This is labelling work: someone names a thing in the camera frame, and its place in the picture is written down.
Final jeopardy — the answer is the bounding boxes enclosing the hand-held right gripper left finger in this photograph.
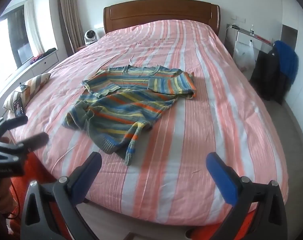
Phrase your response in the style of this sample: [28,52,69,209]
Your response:
[20,151,103,240]

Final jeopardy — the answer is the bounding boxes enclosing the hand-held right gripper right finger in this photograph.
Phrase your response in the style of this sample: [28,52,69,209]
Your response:
[187,152,288,240]

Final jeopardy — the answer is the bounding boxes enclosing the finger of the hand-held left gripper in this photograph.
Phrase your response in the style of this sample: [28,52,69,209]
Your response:
[1,116,28,131]
[15,132,50,153]

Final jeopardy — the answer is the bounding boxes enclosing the striped knit sweater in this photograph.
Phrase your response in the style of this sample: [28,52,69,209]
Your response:
[62,65,197,166]

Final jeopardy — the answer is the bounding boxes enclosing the dark clothes on window seat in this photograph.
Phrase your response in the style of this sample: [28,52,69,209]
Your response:
[29,47,57,64]

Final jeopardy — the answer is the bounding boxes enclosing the person's left hand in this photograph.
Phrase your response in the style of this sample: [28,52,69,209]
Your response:
[0,177,17,230]

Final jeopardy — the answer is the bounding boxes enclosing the dark phone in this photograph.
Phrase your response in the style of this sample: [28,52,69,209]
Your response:
[13,98,25,118]

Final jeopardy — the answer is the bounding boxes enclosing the orange cloth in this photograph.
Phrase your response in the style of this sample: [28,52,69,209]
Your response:
[6,150,257,240]

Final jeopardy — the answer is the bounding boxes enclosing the striped pillow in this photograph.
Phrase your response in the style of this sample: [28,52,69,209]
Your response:
[3,73,52,112]

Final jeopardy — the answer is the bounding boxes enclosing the white window seat cabinet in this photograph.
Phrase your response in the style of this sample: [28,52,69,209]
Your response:
[0,48,60,120]

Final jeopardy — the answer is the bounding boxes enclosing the bed with pink striped cover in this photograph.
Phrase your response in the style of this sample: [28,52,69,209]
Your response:
[7,19,289,227]

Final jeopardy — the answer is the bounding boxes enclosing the white sheer curtain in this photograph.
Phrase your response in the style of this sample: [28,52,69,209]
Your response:
[23,0,45,57]

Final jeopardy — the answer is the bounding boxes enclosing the white round fan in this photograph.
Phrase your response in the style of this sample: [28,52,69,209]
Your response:
[84,30,99,46]

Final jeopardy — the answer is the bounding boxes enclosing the beige curtain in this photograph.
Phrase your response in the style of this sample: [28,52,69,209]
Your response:
[57,0,85,54]

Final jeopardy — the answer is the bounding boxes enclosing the clear plastic bag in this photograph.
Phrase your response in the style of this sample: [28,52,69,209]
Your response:
[234,40,256,70]

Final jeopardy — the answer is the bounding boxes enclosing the white side desk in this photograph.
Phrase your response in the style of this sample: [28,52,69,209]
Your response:
[224,23,274,63]

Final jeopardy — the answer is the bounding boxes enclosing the white wardrobe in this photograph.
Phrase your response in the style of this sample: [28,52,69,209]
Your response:
[277,0,303,135]

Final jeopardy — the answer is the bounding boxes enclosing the wooden headboard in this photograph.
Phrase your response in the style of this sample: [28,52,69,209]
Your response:
[103,1,221,37]

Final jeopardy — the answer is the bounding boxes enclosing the white cable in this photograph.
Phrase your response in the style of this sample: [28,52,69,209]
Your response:
[225,24,239,45]

